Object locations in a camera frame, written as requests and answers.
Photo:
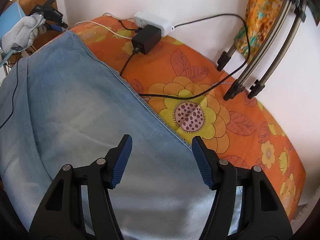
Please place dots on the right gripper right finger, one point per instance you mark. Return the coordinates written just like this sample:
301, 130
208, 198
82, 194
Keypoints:
262, 214

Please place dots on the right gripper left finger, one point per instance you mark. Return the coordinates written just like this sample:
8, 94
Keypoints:
59, 215

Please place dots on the light blue denim pants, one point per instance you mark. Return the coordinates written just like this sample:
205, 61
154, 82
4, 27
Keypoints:
63, 106

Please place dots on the left hand grey glove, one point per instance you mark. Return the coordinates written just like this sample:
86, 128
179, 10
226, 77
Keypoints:
23, 33

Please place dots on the blue chair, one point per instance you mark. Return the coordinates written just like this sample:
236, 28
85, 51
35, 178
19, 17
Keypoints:
10, 17

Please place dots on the white power strip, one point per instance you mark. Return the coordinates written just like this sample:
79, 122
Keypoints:
142, 19

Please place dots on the black power adapter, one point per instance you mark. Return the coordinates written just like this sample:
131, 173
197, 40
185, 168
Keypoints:
146, 39

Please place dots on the orange floral bedspread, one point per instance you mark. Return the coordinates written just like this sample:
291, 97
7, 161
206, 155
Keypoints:
186, 91

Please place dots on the orange patterned hanging cloth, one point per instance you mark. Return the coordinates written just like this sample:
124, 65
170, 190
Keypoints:
260, 16

